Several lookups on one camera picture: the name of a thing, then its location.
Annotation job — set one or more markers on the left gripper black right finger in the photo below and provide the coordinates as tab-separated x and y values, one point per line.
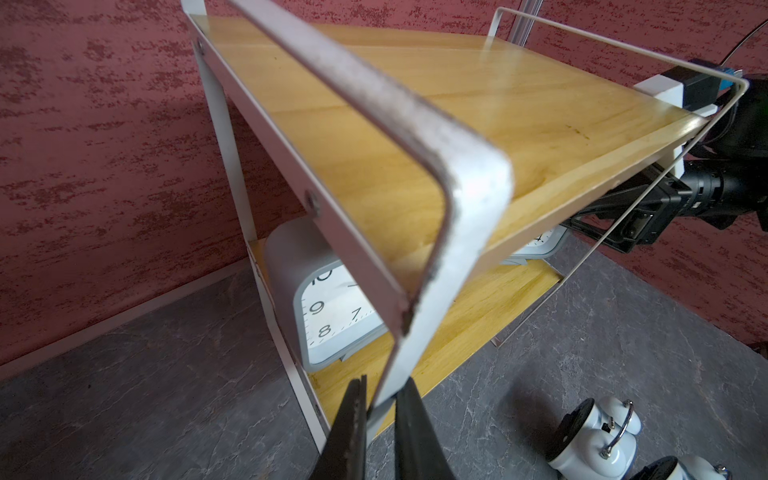
418	453

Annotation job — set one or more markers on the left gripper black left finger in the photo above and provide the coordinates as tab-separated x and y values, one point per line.
344	453

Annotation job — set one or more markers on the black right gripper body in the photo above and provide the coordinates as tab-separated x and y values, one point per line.
644	224

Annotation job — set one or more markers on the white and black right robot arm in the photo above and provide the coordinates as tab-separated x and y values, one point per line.
725	177

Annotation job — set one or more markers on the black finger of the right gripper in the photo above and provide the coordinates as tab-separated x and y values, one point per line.
616	240

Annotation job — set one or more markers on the right aluminium corner post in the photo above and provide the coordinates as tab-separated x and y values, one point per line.
522	26

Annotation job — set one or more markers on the white twin-bell alarm clock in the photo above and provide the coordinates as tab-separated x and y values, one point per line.
597	440
687	467

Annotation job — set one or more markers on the grey rectangular alarm clock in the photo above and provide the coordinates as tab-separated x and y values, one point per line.
542	247
321	310

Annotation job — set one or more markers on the wooden two-tier white-framed shelf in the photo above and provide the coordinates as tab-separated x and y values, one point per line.
423	158

